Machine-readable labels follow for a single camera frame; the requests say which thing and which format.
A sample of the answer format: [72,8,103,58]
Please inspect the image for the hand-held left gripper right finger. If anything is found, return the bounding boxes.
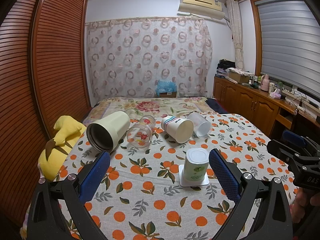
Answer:
[209,149,294,240]

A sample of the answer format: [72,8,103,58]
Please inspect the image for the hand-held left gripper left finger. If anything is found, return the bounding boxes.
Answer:
[26,151,111,240]

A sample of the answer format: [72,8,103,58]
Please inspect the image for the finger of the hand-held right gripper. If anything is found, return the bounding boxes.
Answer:
[282,129,312,149]
[266,140,304,165]

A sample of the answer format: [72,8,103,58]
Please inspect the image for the green label plastic cup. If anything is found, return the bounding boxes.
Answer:
[178,148,209,187]

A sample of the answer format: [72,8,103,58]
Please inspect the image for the cream tumbler cup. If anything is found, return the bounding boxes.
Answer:
[86,111,131,153]

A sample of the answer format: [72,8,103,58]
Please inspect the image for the translucent plastic cup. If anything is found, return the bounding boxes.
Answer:
[187,112,211,137]

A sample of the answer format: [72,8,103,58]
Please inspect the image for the clear flower print glass cup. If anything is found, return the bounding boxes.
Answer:
[126,115,157,149]

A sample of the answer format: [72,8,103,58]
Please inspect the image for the white striped paper cup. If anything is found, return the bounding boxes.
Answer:
[161,116,194,144]

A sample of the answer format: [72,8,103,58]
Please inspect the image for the person's right hand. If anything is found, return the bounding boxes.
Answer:
[294,187,320,224]

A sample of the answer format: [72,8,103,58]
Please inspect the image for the yellow plush toy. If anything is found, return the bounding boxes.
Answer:
[37,115,85,182]

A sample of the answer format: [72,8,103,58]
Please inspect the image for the orange fruit print blanket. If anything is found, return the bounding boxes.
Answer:
[22,113,302,240]

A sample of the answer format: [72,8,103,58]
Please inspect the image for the wooden cabinet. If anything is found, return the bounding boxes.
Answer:
[213,76,320,142]

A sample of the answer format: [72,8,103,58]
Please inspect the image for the pink thermos jug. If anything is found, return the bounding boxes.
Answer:
[260,74,270,91]

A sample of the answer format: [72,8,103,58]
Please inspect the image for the dark blue blanket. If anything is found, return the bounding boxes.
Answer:
[204,97,228,115]

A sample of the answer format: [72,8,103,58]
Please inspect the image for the open cardboard box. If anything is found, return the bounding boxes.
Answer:
[227,69,251,84]

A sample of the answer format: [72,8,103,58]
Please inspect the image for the floral bed sheet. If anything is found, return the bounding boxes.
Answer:
[83,96,218,127]

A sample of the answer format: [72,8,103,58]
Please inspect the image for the grey window blind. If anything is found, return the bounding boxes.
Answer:
[256,0,320,94]

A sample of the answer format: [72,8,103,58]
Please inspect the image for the pile of dark clothes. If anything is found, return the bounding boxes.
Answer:
[216,59,236,75]

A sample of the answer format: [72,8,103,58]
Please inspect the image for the blue plastic bag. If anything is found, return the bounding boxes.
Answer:
[155,79,178,95]

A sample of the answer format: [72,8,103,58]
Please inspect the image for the brown slatted wardrobe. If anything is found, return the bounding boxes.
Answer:
[0,0,92,232]

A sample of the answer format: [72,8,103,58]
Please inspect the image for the beige window curtain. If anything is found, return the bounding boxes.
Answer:
[226,0,244,71]

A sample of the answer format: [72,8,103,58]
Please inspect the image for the circle pattern sheer curtain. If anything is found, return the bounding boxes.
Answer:
[85,17,213,101]

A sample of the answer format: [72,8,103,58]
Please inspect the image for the cream air conditioner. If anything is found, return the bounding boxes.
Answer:
[177,0,225,20]

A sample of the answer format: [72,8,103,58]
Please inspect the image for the white cables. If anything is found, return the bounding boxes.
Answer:
[284,92,312,111]

